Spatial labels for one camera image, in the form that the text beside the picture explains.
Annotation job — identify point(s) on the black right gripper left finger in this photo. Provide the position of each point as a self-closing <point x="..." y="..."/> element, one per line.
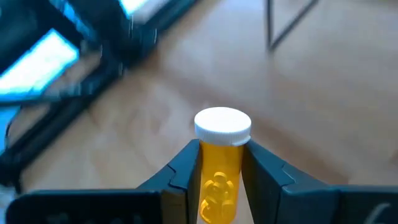
<point x="180" y="193"/>

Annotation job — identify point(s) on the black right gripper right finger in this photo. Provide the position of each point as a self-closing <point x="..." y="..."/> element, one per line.
<point x="267" y="199"/>

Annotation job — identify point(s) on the orange medicine bottle white cap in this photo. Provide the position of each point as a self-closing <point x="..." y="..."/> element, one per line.
<point x="222" y="124"/>

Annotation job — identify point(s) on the black aluminium table frame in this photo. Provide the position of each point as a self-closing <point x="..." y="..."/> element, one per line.
<point x="71" y="105"/>

